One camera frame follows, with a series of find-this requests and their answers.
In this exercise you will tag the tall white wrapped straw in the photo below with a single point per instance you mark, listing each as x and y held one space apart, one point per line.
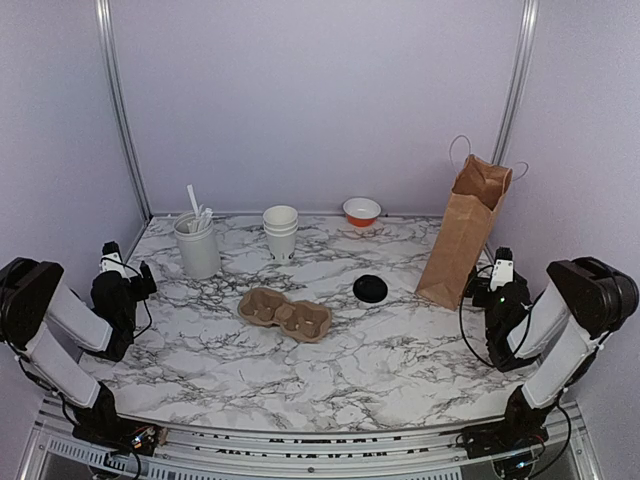
193 200

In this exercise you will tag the short white wrapped straw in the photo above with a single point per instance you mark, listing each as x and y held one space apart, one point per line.
199 220

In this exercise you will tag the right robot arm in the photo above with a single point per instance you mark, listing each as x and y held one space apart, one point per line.
561 332

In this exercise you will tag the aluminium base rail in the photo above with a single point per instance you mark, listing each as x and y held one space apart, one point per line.
190 452

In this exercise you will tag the white paper cup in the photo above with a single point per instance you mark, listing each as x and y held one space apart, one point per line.
280 217

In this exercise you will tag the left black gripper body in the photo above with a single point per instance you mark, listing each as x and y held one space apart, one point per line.
143 290

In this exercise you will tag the left aluminium frame post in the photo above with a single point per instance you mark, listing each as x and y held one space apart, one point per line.
117 97

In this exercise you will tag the aluminium frame post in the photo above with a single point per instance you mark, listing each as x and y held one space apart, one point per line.
117 97
518 79

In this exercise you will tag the brown paper bag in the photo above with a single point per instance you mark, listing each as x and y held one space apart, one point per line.
474 203

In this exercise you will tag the right aluminium frame post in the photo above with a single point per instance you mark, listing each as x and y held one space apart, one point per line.
518 79

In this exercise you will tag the brown cardboard cup carrier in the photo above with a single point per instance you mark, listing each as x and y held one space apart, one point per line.
304 321

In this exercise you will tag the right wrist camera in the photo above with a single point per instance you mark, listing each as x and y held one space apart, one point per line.
503 269

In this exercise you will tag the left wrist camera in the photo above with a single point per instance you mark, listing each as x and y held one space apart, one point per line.
111 259

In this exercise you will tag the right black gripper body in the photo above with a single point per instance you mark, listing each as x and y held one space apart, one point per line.
480 285

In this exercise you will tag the black plastic cup lid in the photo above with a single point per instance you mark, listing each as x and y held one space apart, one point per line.
370 289

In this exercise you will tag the orange and white bowl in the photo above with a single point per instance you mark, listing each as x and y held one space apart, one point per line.
361 212

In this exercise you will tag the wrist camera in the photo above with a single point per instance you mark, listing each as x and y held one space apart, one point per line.
111 259
503 269

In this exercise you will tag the stacked white paper cups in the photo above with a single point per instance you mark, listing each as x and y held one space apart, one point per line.
281 242

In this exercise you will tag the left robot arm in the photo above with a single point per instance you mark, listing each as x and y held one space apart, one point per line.
45 323

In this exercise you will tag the white cylindrical straw holder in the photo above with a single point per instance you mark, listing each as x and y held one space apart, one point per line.
199 251

